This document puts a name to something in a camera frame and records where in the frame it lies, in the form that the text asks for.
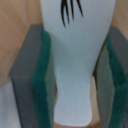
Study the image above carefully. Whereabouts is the gripper grey right finger with green pad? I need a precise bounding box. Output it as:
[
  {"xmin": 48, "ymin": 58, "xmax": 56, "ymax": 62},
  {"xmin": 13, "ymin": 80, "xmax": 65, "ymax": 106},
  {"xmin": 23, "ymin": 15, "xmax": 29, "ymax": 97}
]
[{"xmin": 94, "ymin": 27, "xmax": 128, "ymax": 128}]

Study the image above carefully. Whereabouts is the gripper grey left finger with green pad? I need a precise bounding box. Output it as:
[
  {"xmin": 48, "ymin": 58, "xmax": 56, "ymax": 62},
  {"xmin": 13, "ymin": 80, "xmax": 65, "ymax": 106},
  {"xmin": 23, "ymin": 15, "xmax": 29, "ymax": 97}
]
[{"xmin": 9, "ymin": 24, "xmax": 55, "ymax": 128}]

